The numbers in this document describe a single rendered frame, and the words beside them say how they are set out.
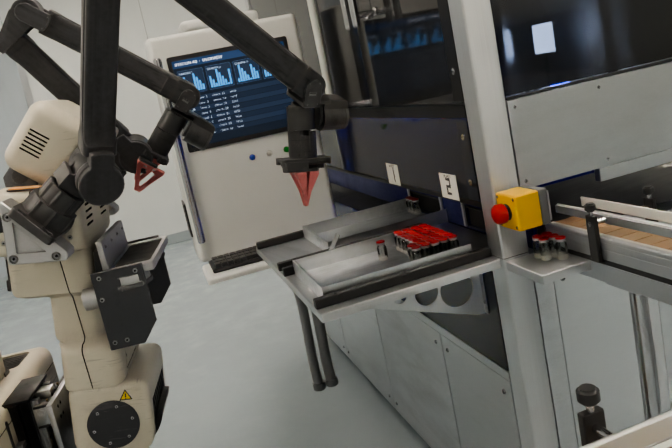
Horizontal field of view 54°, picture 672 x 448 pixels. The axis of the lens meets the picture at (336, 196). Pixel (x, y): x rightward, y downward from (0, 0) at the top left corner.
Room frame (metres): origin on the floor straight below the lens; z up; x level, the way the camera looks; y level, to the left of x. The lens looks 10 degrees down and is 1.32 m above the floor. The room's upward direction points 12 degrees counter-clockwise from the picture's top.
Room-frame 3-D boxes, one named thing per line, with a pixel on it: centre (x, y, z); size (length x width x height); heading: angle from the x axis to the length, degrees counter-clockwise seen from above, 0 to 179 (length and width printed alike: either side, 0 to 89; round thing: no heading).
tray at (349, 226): (1.80, -0.08, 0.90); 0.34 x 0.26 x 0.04; 106
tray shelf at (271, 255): (1.62, -0.06, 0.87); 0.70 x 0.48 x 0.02; 16
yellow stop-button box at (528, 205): (1.27, -0.36, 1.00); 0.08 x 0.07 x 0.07; 106
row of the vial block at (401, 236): (1.47, -0.15, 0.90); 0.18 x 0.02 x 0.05; 15
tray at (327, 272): (1.44, -0.06, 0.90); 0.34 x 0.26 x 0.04; 105
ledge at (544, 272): (1.26, -0.40, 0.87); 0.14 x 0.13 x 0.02; 106
